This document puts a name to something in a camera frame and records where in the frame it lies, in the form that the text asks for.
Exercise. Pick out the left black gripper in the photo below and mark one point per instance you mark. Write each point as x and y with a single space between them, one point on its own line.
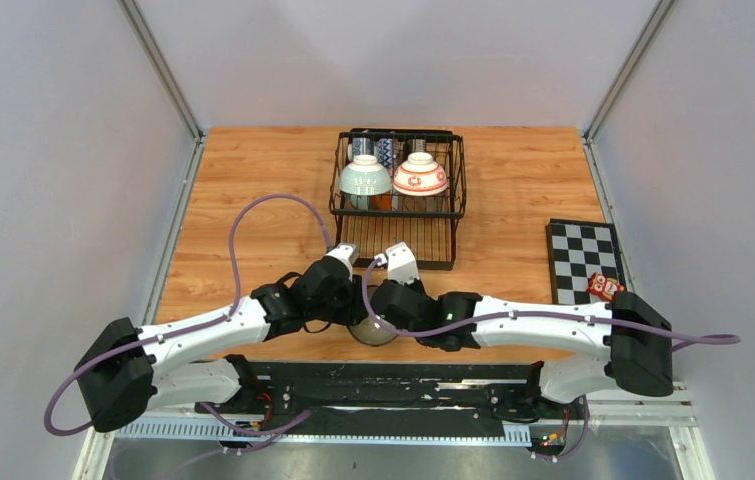
353 311

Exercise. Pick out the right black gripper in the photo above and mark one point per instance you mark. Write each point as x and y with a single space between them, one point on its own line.
418 286

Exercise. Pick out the blue floral glazed bowl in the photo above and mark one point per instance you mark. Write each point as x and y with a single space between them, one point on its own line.
370 333

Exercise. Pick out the celadon bowl black rim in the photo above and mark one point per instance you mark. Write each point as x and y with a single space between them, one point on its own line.
365 176

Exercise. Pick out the black wire dish rack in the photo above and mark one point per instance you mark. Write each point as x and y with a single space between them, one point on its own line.
427 224

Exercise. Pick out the red rimmed bowl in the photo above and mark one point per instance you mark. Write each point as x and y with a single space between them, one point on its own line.
420 175

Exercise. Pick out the red white patterned bowl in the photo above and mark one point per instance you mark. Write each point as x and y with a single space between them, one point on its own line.
386 151

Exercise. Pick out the celadon bowl brown rim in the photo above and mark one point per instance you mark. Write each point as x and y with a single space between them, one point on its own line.
358 202

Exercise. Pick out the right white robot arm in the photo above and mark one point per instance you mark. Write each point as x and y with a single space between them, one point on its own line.
624 343

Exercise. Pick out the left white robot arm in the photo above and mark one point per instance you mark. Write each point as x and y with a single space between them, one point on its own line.
128 370

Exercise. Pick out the black white checkerboard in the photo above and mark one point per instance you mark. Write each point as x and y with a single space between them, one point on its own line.
577 252

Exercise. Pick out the red owl toy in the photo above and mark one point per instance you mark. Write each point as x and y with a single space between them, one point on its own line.
603 287

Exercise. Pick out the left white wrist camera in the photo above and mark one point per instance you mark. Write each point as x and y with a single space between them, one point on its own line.
347 254

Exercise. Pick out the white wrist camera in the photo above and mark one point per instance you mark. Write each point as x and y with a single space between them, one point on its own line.
347 254
400 264

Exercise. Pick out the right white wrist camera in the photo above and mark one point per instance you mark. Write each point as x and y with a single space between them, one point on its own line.
400 264

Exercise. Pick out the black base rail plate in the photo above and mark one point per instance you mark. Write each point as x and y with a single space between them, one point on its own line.
395 399

